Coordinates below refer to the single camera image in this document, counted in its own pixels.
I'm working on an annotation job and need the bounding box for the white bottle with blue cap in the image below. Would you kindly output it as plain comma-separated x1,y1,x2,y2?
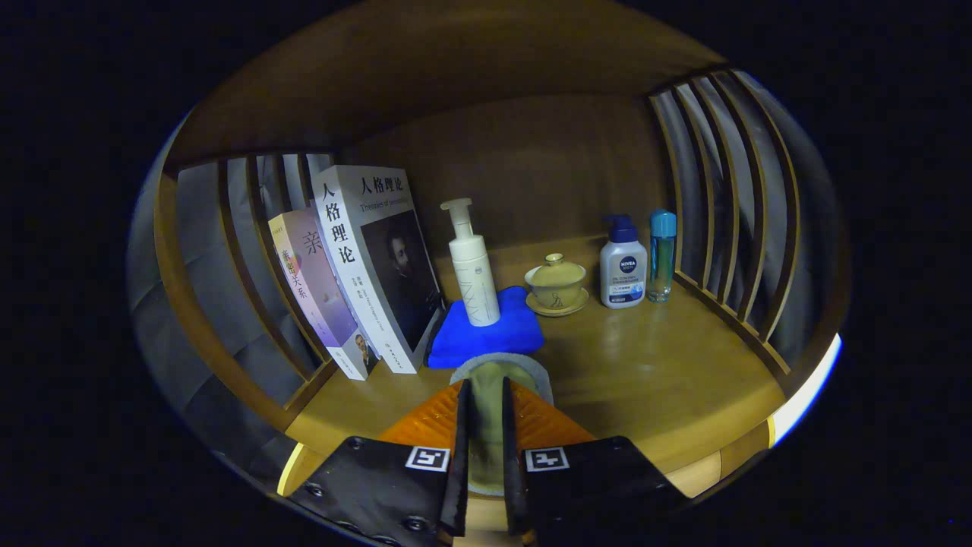
599,214,649,309

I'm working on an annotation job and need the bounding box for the blue folded cloth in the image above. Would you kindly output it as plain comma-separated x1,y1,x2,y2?
427,286,545,370

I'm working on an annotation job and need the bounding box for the black backdrop cloth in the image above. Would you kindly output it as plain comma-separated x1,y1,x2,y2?
128,68,851,487

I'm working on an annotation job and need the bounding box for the grey sponge with green handle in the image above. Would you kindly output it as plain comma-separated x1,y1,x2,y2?
448,352,555,495

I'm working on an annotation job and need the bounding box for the wooden countertop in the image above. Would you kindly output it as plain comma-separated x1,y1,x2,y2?
277,232,788,547

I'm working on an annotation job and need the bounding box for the purple book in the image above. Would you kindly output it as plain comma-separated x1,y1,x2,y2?
268,207,380,381

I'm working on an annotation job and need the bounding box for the slim teal bottle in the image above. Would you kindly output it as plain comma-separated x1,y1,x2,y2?
649,210,677,304

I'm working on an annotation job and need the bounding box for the wooden cabinet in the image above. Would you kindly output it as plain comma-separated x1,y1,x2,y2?
152,0,840,502

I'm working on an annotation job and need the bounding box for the white grey appliance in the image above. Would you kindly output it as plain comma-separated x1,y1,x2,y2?
771,334,842,449

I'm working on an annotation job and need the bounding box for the white pump bottle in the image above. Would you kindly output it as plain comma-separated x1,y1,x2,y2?
440,198,501,327

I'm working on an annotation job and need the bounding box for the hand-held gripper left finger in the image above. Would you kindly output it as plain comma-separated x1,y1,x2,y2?
287,378,472,547

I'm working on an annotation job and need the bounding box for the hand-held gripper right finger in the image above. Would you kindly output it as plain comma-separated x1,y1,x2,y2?
501,376,688,536

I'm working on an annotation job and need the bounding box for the yellow lidded teacup with saucer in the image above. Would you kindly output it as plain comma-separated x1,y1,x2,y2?
524,253,590,318

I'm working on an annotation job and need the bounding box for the white book with portrait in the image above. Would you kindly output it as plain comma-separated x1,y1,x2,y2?
311,165,445,375

